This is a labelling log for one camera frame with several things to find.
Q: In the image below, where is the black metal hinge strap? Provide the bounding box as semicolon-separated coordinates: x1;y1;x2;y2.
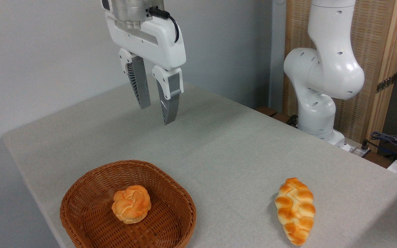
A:
376;73;397;94

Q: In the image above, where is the brown woven wicker basket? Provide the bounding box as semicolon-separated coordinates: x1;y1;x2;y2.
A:
60;159;197;248

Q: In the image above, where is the long braided bread loaf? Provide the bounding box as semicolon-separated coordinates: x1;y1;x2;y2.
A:
275;177;316;246

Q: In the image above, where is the round knotted bread roll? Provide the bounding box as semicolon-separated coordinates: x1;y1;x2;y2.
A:
111;185;152;225

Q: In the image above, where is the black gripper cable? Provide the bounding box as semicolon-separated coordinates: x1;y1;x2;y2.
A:
148;7;180;43

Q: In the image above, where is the grey tablecloth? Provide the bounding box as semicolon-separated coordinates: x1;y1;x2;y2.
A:
1;81;397;248

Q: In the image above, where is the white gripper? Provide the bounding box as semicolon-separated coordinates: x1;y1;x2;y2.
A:
105;11;187;125

